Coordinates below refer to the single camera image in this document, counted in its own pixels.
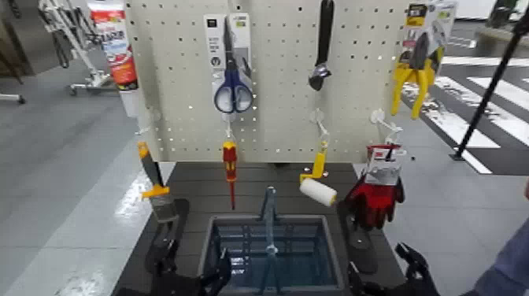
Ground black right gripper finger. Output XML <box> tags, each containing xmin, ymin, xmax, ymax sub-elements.
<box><xmin>346</xmin><ymin>261</ymin><xmax>368</xmax><ymax>296</ymax></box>
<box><xmin>394</xmin><ymin>242</ymin><xmax>433</xmax><ymax>287</ymax></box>

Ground grey crate with teal handle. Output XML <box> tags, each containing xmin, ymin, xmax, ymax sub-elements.
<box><xmin>197</xmin><ymin>186</ymin><xmax>346</xmax><ymax>296</ymax></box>

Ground blue scissors on card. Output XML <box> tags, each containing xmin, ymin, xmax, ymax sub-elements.
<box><xmin>203</xmin><ymin>12</ymin><xmax>254</xmax><ymax>115</ymax></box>

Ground beige perforated pegboard panel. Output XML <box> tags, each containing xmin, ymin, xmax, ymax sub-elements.
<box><xmin>124</xmin><ymin>0</ymin><xmax>415</xmax><ymax>165</ymax></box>

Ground yellow handled paint roller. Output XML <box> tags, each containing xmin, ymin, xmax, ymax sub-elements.
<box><xmin>298</xmin><ymin>141</ymin><xmax>338</xmax><ymax>208</ymax></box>

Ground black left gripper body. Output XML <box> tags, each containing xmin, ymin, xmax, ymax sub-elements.
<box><xmin>117</xmin><ymin>270</ymin><xmax>218</xmax><ymax>296</ymax></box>

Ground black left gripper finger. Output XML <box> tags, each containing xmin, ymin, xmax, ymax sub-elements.
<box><xmin>206</xmin><ymin>247</ymin><xmax>233</xmax><ymax>292</ymax></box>
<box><xmin>156</xmin><ymin>237</ymin><xmax>180</xmax><ymax>277</ymax></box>

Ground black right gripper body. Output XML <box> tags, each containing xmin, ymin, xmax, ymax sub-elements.
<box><xmin>359</xmin><ymin>277</ymin><xmax>442</xmax><ymax>296</ymax></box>

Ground black adjustable wrench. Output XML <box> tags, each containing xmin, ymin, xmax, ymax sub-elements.
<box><xmin>307</xmin><ymin>0</ymin><xmax>335</xmax><ymax>92</ymax></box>

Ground person blue sleeved arm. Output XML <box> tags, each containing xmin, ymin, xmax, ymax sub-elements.
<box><xmin>461</xmin><ymin>216</ymin><xmax>529</xmax><ymax>296</ymax></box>

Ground black tripod pole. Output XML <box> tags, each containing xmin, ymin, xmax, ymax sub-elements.
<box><xmin>449</xmin><ymin>9</ymin><xmax>529</xmax><ymax>161</ymax></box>

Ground black pegboard base foot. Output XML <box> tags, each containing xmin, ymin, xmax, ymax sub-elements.
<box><xmin>336</xmin><ymin>200</ymin><xmax>379</xmax><ymax>275</ymax></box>
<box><xmin>144</xmin><ymin>198</ymin><xmax>191</xmax><ymax>275</ymax></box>

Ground white metal trolley frame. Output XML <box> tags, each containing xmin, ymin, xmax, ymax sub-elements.
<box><xmin>37</xmin><ymin>0</ymin><xmax>117</xmax><ymax>97</ymax></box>

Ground yellow pliers in packaging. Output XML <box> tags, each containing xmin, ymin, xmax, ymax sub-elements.
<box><xmin>390</xmin><ymin>0</ymin><xmax>459</xmax><ymax>120</ymax></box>

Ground clear plastic peg hook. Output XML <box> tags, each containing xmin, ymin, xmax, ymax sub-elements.
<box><xmin>223</xmin><ymin>112</ymin><xmax>238</xmax><ymax>143</ymax></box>
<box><xmin>370</xmin><ymin>108</ymin><xmax>405</xmax><ymax>146</ymax></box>
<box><xmin>135</xmin><ymin>106</ymin><xmax>161</xmax><ymax>135</ymax></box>
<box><xmin>309</xmin><ymin>108</ymin><xmax>331</xmax><ymax>144</ymax></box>

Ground red white sealant cartridge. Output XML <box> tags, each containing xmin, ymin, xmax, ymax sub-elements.
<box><xmin>87</xmin><ymin>0</ymin><xmax>142</xmax><ymax>119</ymax></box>

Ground red yellow screwdriver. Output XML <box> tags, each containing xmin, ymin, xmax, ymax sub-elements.
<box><xmin>222</xmin><ymin>141</ymin><xmax>239</xmax><ymax>211</ymax></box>

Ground red black work gloves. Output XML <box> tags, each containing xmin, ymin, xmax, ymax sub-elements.
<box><xmin>342</xmin><ymin>142</ymin><xmax>406</xmax><ymax>231</ymax></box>

